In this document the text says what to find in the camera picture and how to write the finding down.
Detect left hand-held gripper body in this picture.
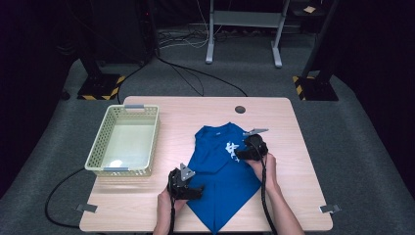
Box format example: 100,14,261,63
166,163,197,201

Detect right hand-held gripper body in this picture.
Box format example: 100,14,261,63
242,127,270,162

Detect blue t-shirt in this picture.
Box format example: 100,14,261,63
186,121,263,235

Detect person's left hand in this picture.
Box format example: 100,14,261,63
156,187,189,227

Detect person's right hand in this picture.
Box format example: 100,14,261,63
248,152,279,194

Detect cream plastic basket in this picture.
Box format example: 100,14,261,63
84,104,161,178

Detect black stand with striped base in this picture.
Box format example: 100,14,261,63
76,0,127,102
292,0,340,102

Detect grey tape piece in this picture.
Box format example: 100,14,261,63
75,203,99,213
320,204,342,214

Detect black cabinet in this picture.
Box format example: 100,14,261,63
89,0,161,67

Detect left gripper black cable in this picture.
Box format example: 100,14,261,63
167,195,178,235

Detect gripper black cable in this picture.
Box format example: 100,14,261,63
251,138,279,235
167,195,178,235

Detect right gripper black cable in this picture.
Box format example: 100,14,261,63
251,138,279,235

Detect long black floor cable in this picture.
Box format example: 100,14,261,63
156,56,249,98

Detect thin black floor cable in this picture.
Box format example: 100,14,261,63
168,63,206,97

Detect curved black floor cable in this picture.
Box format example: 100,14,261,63
115,62,150,105

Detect white floor cables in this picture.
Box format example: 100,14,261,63
159,0,210,50

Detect black floor cable loop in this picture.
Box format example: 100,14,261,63
44,166,86,229

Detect white metal desk frame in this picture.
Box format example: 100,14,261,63
205,0,292,69

